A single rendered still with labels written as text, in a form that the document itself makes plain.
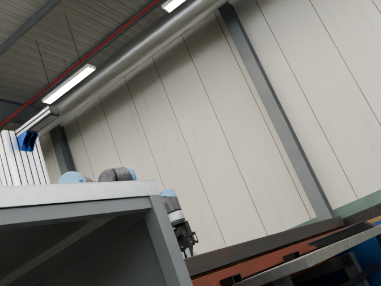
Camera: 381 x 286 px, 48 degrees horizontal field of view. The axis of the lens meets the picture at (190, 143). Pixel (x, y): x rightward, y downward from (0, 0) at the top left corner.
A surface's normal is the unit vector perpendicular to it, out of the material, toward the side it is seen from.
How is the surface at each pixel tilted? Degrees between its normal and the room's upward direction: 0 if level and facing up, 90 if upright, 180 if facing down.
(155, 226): 90
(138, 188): 90
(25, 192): 90
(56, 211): 90
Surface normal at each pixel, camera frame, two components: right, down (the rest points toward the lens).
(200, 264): 0.71, -0.47
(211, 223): -0.51, -0.11
